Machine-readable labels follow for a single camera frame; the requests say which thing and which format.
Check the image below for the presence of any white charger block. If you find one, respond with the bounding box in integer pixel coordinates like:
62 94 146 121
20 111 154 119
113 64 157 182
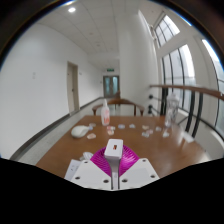
103 138 124 191

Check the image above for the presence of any white bottle with orange label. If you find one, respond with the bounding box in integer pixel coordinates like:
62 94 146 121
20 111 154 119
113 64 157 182
100 98 111 127

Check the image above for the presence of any wooden handrail with black balusters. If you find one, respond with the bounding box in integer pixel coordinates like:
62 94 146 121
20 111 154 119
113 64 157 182
148 83 224 141

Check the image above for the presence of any grey double door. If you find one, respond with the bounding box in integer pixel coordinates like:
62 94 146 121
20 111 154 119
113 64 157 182
102 75 121 99

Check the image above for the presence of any small slanted skylight window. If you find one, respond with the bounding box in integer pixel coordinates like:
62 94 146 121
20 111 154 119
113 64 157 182
153 14 181 48

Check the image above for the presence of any clear plastic water bottle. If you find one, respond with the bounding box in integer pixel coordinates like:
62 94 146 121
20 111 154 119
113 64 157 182
164 92 181 130

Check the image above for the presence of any tall black-framed window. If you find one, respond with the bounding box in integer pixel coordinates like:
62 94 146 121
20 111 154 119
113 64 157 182
161 39 224 134

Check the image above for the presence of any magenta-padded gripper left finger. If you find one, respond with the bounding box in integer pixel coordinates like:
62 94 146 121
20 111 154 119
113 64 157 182
69 147 114 192

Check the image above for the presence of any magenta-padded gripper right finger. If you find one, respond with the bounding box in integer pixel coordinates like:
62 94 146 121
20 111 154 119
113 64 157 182
118 144 161 191

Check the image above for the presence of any white paper card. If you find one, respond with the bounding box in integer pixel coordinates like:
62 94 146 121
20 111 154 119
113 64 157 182
181 132 195 144

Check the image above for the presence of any coiled white cable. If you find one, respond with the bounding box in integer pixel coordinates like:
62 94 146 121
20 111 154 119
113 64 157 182
79 151 95 162

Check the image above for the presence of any beige side door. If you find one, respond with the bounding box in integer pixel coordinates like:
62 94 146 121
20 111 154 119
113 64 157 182
66 61 81 115

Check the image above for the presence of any wooden chair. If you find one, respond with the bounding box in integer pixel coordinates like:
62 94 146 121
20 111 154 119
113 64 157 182
92 97 145 117

